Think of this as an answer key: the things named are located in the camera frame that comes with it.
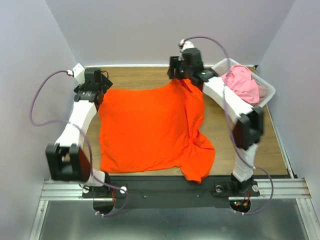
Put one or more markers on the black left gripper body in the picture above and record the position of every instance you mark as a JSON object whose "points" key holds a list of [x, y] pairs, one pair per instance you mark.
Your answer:
{"points": [[106, 85]]}

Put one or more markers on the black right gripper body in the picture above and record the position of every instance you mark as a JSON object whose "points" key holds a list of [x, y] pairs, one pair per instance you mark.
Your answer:
{"points": [[172, 69]]}

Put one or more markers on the orange t shirt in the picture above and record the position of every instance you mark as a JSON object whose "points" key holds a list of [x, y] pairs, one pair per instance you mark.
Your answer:
{"points": [[155, 129]]}

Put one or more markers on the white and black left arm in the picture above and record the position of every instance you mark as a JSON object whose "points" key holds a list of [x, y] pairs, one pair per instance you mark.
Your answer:
{"points": [[66, 158]]}

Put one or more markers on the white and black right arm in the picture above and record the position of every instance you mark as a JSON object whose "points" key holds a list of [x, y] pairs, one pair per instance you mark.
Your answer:
{"points": [[248, 121]]}

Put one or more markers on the white perforated plastic basket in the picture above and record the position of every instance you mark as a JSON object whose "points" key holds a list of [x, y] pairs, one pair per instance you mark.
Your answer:
{"points": [[223, 67]]}

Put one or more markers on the dusty pink t shirt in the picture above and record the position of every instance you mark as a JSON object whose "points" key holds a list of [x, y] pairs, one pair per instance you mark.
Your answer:
{"points": [[263, 92]]}

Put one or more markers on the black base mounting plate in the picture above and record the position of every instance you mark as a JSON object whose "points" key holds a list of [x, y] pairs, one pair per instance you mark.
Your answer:
{"points": [[172, 192]]}

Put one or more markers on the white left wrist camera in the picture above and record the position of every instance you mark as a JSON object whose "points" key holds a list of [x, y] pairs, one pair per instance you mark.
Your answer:
{"points": [[79, 73]]}

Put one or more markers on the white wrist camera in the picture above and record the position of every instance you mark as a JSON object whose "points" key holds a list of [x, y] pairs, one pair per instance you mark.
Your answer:
{"points": [[184, 45], [79, 73]]}

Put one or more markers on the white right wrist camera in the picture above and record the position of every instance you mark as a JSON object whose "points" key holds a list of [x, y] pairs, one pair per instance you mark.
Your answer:
{"points": [[184, 45]]}

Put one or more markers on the aluminium frame rail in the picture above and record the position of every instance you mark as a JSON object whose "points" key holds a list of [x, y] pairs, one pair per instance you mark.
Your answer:
{"points": [[53, 191]]}

